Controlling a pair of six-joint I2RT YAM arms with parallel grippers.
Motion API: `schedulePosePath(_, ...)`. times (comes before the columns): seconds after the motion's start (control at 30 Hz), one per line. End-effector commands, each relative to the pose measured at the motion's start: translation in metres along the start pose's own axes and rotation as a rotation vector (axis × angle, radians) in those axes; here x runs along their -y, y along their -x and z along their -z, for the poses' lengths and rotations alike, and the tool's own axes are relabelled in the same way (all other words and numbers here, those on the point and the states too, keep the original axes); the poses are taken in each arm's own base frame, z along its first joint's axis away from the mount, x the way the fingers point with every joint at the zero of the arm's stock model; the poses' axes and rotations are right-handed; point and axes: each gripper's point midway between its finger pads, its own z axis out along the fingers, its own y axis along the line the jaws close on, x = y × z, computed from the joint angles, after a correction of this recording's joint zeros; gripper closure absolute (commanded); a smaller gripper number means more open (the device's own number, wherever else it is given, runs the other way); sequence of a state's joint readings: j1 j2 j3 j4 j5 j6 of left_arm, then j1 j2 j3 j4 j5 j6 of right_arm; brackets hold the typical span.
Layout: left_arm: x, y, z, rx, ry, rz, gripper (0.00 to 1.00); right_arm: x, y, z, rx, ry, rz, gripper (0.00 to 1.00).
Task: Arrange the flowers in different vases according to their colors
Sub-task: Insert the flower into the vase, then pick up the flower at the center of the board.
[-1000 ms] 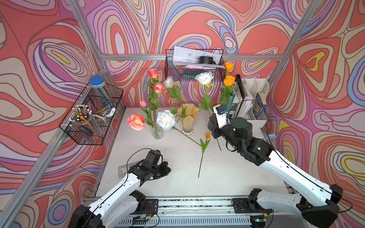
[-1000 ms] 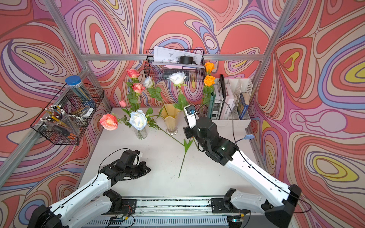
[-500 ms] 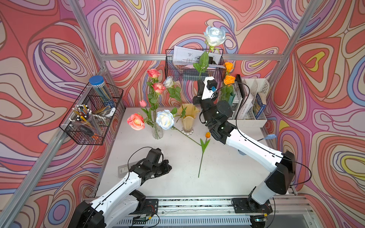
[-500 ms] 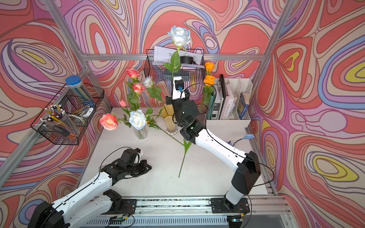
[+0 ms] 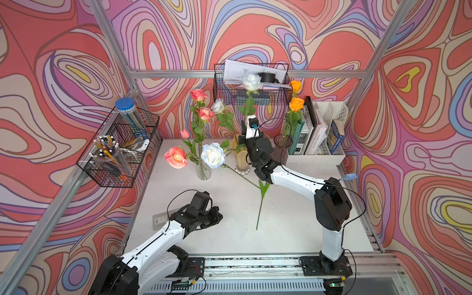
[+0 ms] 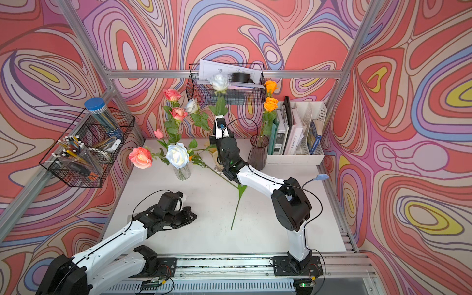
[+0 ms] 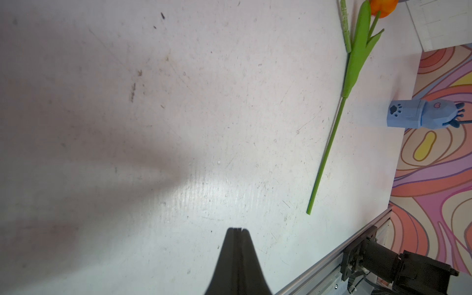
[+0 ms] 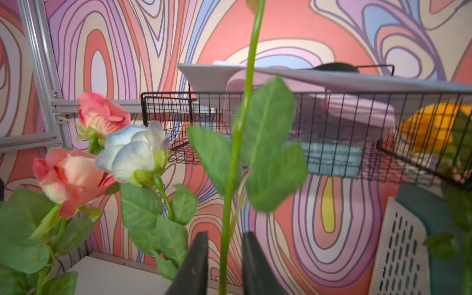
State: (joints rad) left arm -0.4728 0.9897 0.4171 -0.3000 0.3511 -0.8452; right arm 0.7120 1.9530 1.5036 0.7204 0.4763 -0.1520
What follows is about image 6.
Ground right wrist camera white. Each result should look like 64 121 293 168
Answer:
215 115 229 140

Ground yellow ruffled vase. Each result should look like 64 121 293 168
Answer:
207 138 223 176

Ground clear glass vase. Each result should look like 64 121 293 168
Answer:
173 163 191 181

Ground purple ribbed glass vase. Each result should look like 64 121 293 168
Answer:
247 135 269 170

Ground black tape roll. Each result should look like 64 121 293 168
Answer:
231 72 254 84

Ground black wire basket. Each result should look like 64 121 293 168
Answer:
186 60 266 106
39 108 135 188

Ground pink book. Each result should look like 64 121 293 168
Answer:
284 107 304 156

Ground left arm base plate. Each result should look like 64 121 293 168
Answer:
143 257 178 278

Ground blue treehouse book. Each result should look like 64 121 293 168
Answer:
307 119 323 155

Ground white papers in basket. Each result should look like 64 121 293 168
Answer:
195 60 265 90

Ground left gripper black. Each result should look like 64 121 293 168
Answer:
163 206 199 229

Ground small pink rosebud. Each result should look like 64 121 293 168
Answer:
154 129 168 151

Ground teal green folder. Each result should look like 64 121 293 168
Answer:
268 118 279 155

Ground orange rose tall stem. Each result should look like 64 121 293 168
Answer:
265 80 278 97

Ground blue desk lamp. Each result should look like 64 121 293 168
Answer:
302 173 329 188

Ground black white magazine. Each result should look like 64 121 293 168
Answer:
274 109 290 155

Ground blue lid pencil jar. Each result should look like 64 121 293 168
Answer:
84 97 124 140

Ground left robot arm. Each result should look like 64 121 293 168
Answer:
37 189 197 295

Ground cup of pencils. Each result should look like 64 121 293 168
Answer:
52 135 103 180

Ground black wire basket back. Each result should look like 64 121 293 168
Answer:
186 60 266 106

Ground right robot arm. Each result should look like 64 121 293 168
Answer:
210 135 312 272

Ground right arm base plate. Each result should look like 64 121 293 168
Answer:
270 254 324 278

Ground small orange tulip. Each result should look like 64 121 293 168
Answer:
198 162 248 231

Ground pink rose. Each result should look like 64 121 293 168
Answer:
168 107 188 144
129 146 169 169
163 89 182 108

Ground black wire basket left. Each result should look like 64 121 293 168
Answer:
39 108 135 188

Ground white plastic book organizer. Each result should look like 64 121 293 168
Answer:
267 100 326 165

